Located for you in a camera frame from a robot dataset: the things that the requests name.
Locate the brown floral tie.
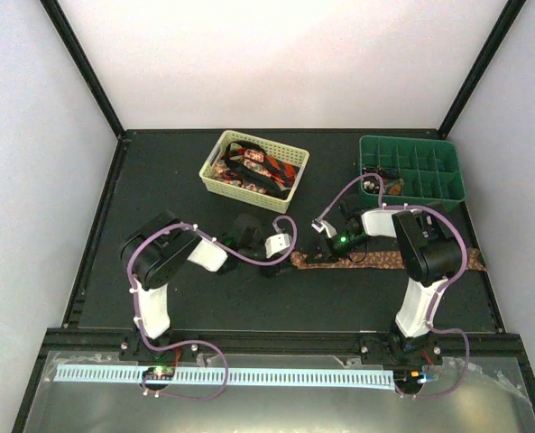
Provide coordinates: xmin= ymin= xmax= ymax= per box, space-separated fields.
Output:
xmin=290 ymin=246 xmax=488 ymax=272

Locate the cream plastic basket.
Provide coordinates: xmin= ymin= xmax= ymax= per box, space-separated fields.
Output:
xmin=199 ymin=130 xmax=309 ymax=214

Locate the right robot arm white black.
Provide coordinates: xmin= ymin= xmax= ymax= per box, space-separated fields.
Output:
xmin=311 ymin=202 xmax=468 ymax=364

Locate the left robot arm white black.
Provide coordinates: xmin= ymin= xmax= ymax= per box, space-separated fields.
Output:
xmin=120 ymin=211 xmax=298 ymax=360

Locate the rolled dark floral tie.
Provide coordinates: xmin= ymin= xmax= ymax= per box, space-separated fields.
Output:
xmin=362 ymin=166 xmax=405 ymax=196

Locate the red black striped tie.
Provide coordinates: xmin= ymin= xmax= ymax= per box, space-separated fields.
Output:
xmin=223 ymin=140 xmax=299 ymax=199

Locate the green divided organizer tray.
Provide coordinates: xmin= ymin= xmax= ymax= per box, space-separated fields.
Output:
xmin=359 ymin=135 xmax=465 ymax=210

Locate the pink floral black tie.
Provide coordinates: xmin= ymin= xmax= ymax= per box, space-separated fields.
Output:
xmin=213 ymin=148 xmax=279 ymax=195

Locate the right controller board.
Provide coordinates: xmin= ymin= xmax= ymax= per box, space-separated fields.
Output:
xmin=393 ymin=362 xmax=441 ymax=398

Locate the controller board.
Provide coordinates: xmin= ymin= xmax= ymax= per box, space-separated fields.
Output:
xmin=142 ymin=350 xmax=180 ymax=380
xmin=393 ymin=362 xmax=441 ymax=398

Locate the left controller board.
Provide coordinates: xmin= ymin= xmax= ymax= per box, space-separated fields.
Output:
xmin=142 ymin=350 xmax=180 ymax=380

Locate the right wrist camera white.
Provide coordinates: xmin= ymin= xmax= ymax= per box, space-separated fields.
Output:
xmin=311 ymin=219 xmax=337 ymax=238

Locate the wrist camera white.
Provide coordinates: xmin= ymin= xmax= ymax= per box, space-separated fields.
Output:
xmin=311 ymin=219 xmax=337 ymax=238
xmin=264 ymin=233 xmax=292 ymax=259

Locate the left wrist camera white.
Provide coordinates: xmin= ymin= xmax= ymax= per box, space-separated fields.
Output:
xmin=264 ymin=233 xmax=292 ymax=259

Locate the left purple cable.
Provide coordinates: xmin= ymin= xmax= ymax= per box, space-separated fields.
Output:
xmin=126 ymin=216 xmax=299 ymax=353

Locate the purple cable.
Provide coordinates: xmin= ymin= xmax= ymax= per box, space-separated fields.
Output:
xmin=314 ymin=173 xmax=471 ymax=402
xmin=126 ymin=216 xmax=299 ymax=353

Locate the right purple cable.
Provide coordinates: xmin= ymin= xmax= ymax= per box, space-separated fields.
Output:
xmin=314 ymin=173 xmax=471 ymax=402

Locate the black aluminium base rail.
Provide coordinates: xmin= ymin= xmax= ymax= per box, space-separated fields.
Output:
xmin=45 ymin=327 xmax=532 ymax=375

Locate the light blue slotted cable duct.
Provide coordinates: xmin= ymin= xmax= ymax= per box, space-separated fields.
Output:
xmin=53 ymin=364 xmax=395 ymax=391

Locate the right black frame post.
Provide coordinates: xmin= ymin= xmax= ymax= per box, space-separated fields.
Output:
xmin=438 ymin=0 xmax=527 ymax=139

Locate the black frame post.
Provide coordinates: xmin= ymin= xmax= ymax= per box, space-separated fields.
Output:
xmin=438 ymin=0 xmax=527 ymax=139
xmin=41 ymin=0 xmax=125 ymax=139

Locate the left black frame post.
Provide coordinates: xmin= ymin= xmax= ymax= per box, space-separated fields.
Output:
xmin=41 ymin=0 xmax=125 ymax=139

